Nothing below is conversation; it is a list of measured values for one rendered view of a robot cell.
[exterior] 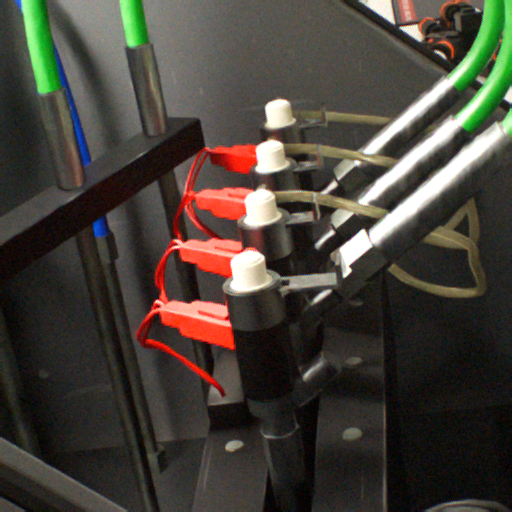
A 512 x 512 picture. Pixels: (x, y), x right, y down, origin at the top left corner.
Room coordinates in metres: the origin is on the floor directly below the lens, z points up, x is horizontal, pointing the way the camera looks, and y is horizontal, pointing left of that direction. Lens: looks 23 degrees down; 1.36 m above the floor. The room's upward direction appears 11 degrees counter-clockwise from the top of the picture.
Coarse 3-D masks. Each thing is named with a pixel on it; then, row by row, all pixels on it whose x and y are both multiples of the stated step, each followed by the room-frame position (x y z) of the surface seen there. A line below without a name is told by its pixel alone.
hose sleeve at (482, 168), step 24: (480, 144) 0.56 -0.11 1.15; (504, 144) 0.56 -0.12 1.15; (456, 168) 0.56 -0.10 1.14; (480, 168) 0.56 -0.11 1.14; (432, 192) 0.56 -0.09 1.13; (456, 192) 0.56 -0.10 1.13; (384, 216) 0.57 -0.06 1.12; (408, 216) 0.56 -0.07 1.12; (432, 216) 0.56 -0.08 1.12; (384, 240) 0.57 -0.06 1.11; (408, 240) 0.56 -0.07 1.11
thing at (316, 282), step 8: (288, 280) 0.59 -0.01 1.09; (296, 280) 0.58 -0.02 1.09; (304, 280) 0.58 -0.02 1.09; (312, 280) 0.58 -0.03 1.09; (320, 280) 0.58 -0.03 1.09; (328, 280) 0.58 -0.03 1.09; (280, 288) 0.58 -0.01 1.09; (288, 288) 0.58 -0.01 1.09; (296, 288) 0.58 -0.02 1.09; (304, 288) 0.57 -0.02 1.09; (312, 288) 0.57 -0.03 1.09; (320, 288) 0.57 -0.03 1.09; (328, 288) 0.57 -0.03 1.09; (336, 288) 0.57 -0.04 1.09
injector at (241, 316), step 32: (224, 288) 0.58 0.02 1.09; (256, 320) 0.57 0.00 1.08; (256, 352) 0.57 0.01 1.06; (288, 352) 0.58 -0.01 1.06; (320, 352) 0.58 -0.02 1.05; (256, 384) 0.57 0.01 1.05; (288, 384) 0.57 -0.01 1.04; (320, 384) 0.58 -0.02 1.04; (256, 416) 0.58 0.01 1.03; (288, 416) 0.58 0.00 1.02; (288, 448) 0.58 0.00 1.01; (288, 480) 0.58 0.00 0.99
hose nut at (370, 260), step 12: (360, 240) 0.57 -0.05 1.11; (348, 252) 0.57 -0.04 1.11; (360, 252) 0.57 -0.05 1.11; (372, 252) 0.57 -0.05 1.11; (348, 264) 0.57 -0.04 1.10; (360, 264) 0.57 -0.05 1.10; (372, 264) 0.57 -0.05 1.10; (384, 264) 0.56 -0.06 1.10; (360, 276) 0.57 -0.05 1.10; (372, 276) 0.57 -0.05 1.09
